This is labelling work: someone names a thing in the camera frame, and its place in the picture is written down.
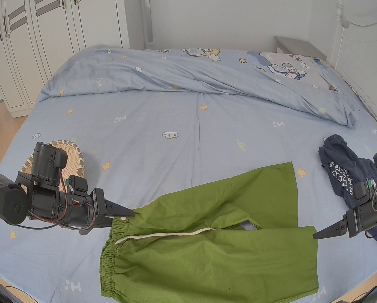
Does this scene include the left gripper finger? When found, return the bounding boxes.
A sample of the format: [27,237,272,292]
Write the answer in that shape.
[95,217,114,235]
[104,198,135,218]

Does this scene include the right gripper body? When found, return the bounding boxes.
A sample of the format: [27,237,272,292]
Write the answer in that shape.
[345,194,377,238]

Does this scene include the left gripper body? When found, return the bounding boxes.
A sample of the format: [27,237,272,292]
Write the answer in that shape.
[29,187,109,237]

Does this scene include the green shorts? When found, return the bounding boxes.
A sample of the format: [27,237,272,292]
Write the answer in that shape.
[100,161,320,303]

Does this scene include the round woven basket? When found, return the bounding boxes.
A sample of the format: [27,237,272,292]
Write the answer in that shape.
[20,140,85,201]

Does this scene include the dark blue printed T-shirt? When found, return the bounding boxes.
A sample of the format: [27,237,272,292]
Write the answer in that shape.
[318,134,377,249]

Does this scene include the pale blue quilt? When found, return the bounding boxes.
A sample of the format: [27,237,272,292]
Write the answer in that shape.
[37,44,359,129]

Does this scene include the white wardrobe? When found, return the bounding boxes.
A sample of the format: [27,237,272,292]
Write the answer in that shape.
[0,0,130,118]

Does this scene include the pale printed pillow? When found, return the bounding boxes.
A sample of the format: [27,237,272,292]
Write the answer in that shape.
[248,51,342,92]

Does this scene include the grey bedside table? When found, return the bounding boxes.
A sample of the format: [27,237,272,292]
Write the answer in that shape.
[274,36,327,59]

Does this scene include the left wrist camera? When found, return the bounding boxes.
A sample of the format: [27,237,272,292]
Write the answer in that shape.
[65,175,89,199]

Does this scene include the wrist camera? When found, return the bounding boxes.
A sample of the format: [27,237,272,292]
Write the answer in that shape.
[353,179,374,201]
[65,175,89,199]

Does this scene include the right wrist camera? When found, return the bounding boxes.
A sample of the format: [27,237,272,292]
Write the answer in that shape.
[353,179,374,201]

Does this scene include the grey vertical wall pipe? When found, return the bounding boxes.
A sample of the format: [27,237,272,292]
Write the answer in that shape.
[139,0,154,49]

